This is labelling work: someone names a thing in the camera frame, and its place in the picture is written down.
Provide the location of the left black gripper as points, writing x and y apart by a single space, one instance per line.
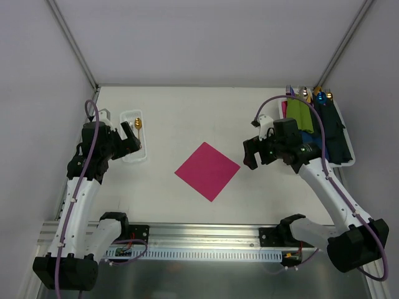
121 142

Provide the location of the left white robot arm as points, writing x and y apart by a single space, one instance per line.
72 260

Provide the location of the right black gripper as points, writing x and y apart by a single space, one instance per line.
258 149

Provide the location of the blue rolled napkin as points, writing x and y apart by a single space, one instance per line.
313 143

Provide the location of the white napkin tray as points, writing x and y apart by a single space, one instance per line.
351 162

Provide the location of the purple fork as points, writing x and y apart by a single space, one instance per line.
290 91

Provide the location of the green rolled napkin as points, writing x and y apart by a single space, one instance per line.
301 113

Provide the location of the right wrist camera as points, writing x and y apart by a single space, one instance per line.
263 123

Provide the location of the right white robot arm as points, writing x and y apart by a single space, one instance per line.
356 238

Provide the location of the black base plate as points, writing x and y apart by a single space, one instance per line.
139 232
269 237

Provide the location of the dark teal rolled napkin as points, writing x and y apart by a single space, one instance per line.
334 134

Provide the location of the magenta paper napkin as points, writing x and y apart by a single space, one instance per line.
207 171

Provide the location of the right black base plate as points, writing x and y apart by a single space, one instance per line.
269 237

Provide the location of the white slotted cable duct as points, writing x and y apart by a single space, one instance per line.
258 255

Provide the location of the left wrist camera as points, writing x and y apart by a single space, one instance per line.
104 116

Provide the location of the gold spoon in tray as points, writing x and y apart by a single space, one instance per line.
329 95

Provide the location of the dark navy rolled napkin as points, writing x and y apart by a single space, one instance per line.
316 118

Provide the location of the gold ornate spoon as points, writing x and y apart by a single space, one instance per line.
138 125

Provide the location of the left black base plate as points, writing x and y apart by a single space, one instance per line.
139 232

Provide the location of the blue spoon in tray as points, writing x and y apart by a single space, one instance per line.
321 98

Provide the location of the aluminium mounting rail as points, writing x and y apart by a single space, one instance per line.
204 236

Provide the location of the white slotted cutlery basket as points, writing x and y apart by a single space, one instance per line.
141 155

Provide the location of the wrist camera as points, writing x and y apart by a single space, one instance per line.
104 116
263 123

